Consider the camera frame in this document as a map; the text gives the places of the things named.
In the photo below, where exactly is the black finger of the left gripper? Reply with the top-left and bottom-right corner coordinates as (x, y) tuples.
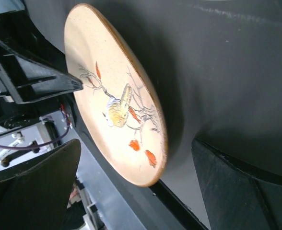
(0, 11), (83, 104)

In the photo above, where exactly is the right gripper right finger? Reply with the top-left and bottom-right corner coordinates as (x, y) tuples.
(191, 139), (282, 230)

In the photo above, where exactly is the beige bird plate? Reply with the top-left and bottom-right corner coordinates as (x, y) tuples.
(64, 3), (168, 187)

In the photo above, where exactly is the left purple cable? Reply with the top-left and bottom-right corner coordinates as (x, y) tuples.
(0, 129), (70, 150)

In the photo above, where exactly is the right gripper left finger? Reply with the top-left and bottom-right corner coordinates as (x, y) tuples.
(0, 139), (81, 230)

